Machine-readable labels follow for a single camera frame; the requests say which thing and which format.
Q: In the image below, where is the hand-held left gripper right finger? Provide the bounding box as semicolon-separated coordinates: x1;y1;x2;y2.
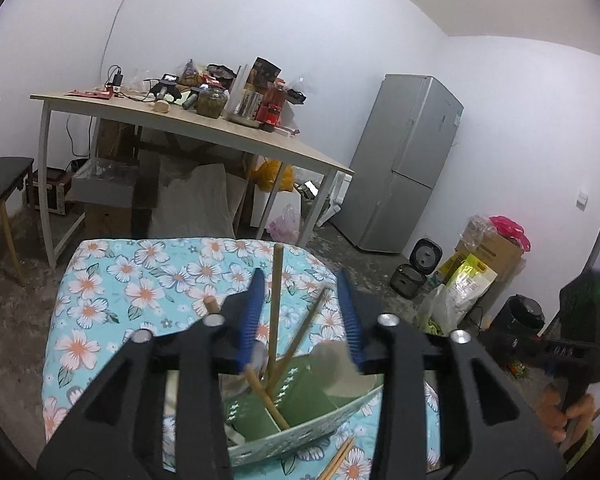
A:
337;268;567;480

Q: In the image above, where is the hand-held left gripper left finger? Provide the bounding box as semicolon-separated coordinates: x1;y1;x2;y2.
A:
37;267;267;480

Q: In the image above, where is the wooden chopstick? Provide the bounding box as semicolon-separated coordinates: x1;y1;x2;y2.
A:
266;243;284;397
203;297;294;434
267;287;332;399

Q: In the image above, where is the green perforated utensil holder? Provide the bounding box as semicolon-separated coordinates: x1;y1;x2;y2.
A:
220;352;387;469

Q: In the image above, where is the pile of wooden chopsticks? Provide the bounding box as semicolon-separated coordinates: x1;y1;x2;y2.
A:
319;436;357;480

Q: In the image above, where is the person's right hand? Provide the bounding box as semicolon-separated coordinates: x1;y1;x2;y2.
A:
536;382;596;448

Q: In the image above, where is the black rice cooker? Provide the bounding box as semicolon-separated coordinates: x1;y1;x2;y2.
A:
390;237;444;302

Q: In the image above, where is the plastic bag of vegetables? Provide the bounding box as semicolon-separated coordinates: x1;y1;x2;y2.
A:
414;284;462;337

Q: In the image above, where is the pale pink plastic bag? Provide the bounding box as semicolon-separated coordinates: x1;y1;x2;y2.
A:
266;204;302;244

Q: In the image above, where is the brown cardboard box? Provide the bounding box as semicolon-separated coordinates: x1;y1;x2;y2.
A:
451;231;524;292

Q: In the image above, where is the yellow green rice bag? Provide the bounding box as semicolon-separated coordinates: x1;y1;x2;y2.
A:
431;252;499;317

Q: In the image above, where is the blue floral quilt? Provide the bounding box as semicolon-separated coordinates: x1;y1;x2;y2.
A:
41;236;442;480

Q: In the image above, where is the white sack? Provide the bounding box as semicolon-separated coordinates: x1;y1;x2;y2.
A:
149;154;237;239

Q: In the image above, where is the yellow plastic bag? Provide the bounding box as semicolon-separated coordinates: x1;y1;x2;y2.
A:
249;158;297;194

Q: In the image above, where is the clear plastic bag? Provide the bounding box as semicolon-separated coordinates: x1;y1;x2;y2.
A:
461;214;497;247

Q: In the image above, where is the silver refrigerator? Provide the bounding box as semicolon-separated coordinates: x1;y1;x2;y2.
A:
329;73;465;255

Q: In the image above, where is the grey wooden desk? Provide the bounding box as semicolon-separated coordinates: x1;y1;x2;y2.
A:
29;90;356;269

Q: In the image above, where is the lined cardboard box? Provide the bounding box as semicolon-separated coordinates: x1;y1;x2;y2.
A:
66;156;142;239

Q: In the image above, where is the red label bottle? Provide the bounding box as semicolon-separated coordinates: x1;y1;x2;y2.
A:
256;81;288;134

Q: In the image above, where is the metal can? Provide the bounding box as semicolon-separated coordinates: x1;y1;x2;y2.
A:
234;87;264;122

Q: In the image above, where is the glass jar of greens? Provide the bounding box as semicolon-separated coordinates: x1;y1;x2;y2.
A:
195;85;230;120

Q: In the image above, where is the dark carton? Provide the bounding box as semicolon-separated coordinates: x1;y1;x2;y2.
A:
249;56;283;92

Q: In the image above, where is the black handheld device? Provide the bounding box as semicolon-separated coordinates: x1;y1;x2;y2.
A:
149;73;182;102

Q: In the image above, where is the wooden chair with black seat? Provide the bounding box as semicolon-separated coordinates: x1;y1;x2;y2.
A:
0;95;36;287

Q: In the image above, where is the wall cable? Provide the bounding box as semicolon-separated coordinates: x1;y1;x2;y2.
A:
99;0;148;82

